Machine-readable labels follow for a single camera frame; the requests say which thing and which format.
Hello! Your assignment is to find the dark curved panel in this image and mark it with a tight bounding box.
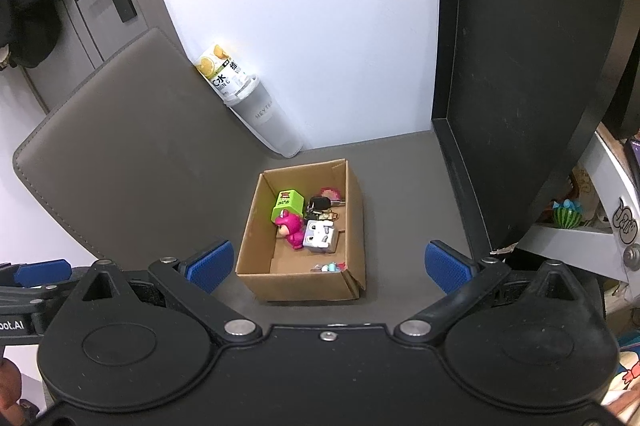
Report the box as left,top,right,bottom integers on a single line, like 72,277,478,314
597,0,640,141

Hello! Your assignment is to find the frosted white cup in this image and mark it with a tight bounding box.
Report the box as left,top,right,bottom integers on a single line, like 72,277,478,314
227,73,304,158

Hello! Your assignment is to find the silver stand with sticker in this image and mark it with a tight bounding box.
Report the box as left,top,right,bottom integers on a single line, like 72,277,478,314
515,131,640,281

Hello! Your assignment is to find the black upright tray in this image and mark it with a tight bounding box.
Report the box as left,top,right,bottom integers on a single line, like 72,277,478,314
429,0,628,257

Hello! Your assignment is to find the cartoon printed cloth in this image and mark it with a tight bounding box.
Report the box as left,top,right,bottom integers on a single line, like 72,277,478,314
602,336,640,409

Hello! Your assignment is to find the green block toy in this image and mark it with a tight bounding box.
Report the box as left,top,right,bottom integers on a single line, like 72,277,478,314
271,189,306,224

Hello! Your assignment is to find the black key bundle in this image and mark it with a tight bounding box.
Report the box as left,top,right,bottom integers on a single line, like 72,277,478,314
304,197,343,223

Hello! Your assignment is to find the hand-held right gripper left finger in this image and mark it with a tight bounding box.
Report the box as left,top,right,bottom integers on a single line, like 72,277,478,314
70,240,263,346

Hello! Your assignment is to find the watermelon toy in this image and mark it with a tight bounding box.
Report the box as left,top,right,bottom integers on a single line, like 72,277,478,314
552,200,583,229

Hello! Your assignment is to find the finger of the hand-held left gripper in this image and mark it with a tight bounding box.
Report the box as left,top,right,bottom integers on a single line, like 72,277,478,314
0,259,72,307

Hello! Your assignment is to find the person's left hand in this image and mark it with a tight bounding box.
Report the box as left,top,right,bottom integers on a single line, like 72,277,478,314
0,354,25,409

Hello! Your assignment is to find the pink bear toy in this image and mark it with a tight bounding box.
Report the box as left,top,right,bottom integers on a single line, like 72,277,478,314
274,212,305,251

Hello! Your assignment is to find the grey cube face toy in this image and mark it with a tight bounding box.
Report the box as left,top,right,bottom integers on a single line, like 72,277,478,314
302,219,337,253

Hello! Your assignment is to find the brown cardboard box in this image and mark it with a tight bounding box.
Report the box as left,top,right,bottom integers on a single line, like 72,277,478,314
235,159,367,304

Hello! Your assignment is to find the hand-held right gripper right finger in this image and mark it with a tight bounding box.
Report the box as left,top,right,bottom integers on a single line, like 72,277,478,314
395,241,588,342

